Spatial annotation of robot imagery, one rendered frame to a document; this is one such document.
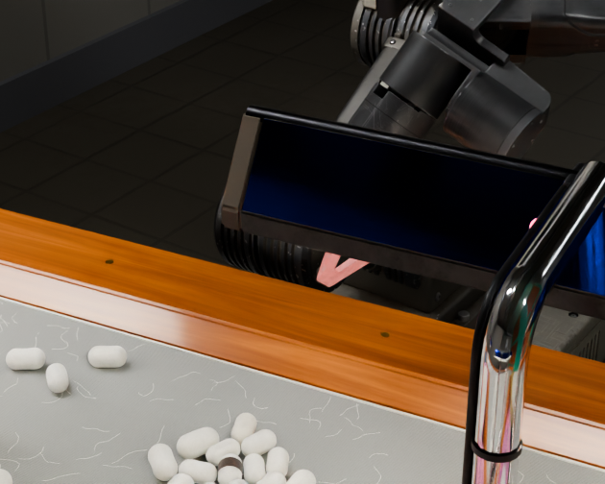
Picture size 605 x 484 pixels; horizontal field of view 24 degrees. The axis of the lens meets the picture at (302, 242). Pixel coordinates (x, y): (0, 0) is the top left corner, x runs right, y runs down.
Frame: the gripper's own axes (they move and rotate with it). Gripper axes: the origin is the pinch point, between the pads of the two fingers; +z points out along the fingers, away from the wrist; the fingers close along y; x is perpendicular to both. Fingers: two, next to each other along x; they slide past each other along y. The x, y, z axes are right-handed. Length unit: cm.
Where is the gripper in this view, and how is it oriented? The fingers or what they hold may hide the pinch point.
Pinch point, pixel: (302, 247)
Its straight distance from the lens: 114.1
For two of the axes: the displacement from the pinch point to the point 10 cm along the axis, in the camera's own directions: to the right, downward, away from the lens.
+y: -4.3, -4.5, 7.8
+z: -5.7, 8.1, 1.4
